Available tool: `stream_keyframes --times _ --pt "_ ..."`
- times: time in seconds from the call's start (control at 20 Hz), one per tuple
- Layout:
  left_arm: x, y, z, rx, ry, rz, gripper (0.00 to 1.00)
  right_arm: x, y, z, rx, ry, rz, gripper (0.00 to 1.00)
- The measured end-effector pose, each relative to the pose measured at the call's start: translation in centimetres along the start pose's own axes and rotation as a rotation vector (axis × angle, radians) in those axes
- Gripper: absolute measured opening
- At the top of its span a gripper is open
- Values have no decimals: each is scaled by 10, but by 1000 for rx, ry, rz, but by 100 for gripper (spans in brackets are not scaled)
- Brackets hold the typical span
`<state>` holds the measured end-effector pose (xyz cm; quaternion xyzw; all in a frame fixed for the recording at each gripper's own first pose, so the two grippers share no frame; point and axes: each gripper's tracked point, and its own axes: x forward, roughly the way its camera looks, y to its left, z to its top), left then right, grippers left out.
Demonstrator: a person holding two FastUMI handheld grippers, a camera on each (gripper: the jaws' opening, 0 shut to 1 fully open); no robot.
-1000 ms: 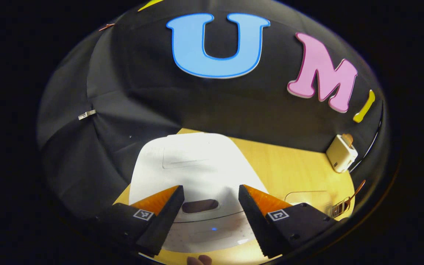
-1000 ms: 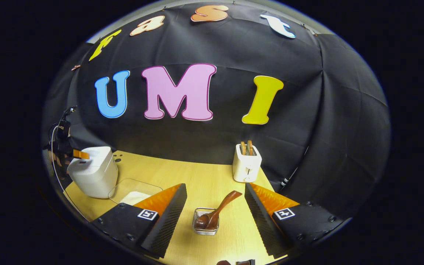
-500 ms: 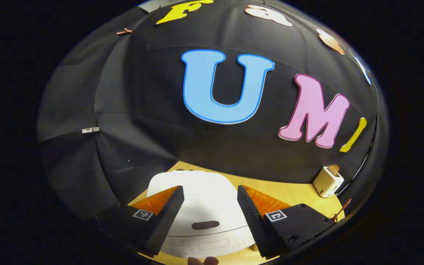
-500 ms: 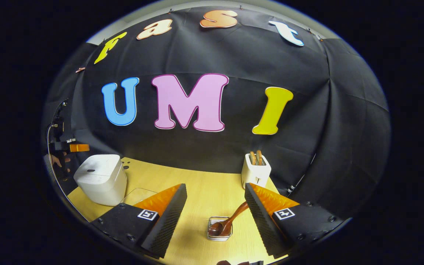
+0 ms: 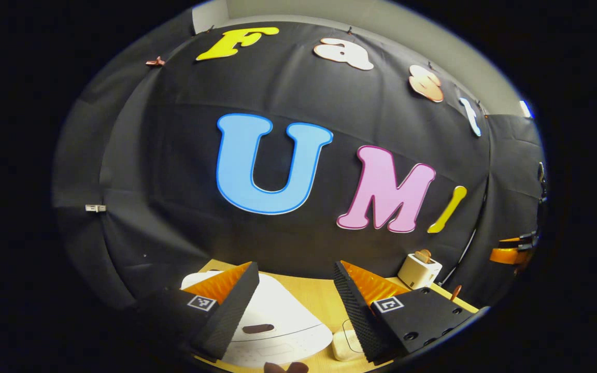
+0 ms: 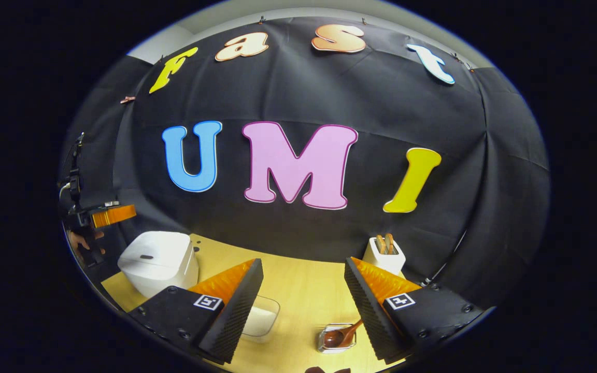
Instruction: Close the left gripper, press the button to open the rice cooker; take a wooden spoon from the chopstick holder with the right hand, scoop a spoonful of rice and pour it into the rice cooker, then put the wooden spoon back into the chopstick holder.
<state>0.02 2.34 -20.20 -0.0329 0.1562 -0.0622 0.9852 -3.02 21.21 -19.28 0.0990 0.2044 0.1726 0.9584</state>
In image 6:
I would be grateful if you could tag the black backdrop cloth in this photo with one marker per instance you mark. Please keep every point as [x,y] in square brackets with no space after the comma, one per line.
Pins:
[329,93]

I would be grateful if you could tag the wooden spoon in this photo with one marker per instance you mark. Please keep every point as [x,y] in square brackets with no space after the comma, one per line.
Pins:
[336,338]

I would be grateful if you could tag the white toaster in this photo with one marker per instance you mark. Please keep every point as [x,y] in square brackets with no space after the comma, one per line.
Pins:
[384,261]

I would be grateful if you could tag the copper cloth clip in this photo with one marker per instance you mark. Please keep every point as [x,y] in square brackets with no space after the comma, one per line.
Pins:
[128,99]

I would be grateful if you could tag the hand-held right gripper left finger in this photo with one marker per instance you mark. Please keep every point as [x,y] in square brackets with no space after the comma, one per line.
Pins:
[236,316]

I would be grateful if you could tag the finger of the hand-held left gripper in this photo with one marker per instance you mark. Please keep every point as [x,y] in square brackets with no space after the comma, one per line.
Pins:
[114,215]

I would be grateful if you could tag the white rice cooker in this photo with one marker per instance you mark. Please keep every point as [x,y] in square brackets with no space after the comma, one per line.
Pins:
[156,261]

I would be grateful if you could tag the toast slice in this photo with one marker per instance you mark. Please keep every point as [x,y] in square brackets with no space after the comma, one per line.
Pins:
[380,244]
[389,243]

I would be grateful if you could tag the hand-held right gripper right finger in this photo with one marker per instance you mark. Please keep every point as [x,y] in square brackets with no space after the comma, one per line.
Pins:
[368,316]

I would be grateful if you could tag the clear box of rice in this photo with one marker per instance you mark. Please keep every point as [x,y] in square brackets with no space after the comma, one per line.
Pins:
[262,318]

